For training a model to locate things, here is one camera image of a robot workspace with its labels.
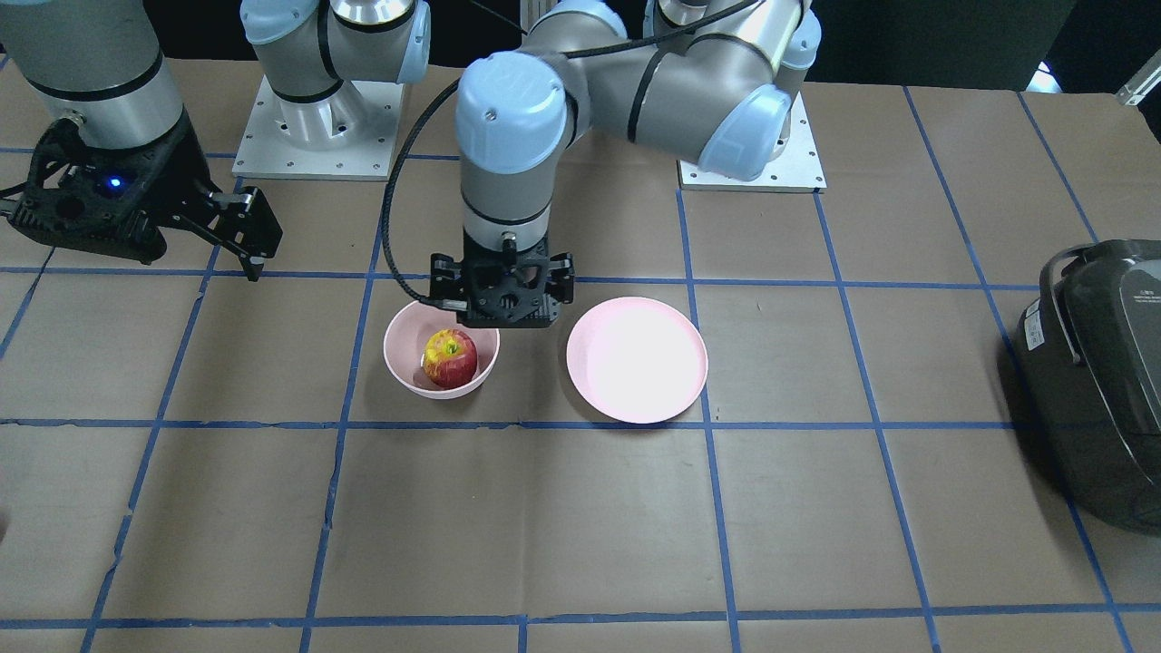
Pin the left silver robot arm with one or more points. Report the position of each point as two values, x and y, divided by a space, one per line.
709 82

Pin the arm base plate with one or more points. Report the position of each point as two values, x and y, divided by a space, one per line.
349 136
767 144

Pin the pink plate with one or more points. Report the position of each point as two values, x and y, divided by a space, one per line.
637 360

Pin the red yellow apple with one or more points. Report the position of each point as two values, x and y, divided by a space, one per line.
450 359

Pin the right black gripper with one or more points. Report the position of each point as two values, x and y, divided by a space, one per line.
170 174

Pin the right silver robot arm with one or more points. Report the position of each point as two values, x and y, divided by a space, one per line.
126 69

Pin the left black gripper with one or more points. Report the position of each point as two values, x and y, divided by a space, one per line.
561 277

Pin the pink bowl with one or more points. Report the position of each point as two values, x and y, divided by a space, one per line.
403 346

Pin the black rice cooker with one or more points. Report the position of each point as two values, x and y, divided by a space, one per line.
1089 347

